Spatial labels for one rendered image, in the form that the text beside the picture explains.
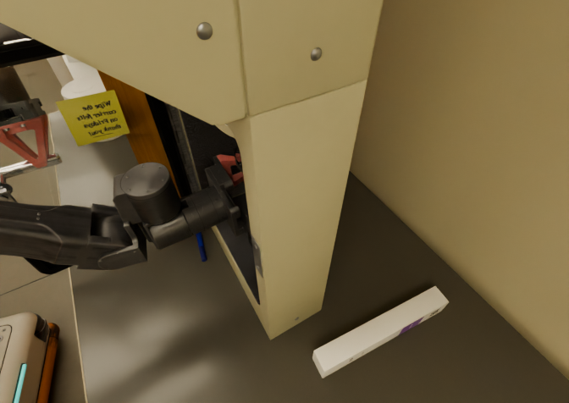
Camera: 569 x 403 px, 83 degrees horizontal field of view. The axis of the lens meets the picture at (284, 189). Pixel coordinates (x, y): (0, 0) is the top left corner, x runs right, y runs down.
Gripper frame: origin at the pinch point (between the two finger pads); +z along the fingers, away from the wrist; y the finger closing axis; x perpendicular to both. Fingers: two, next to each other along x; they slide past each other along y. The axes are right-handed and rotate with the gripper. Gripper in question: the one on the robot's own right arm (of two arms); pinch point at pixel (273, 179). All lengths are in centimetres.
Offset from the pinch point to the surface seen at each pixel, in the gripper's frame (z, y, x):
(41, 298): -90, 90, 115
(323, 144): -1.4, -14.3, -17.9
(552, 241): 34.0, -28.8, 6.8
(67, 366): -82, 50, 115
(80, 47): -16.6, -14.4, -30.5
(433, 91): 34.3, 0.2, -5.1
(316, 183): -1.9, -14.3, -13.1
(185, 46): -11.6, -14.3, -29.4
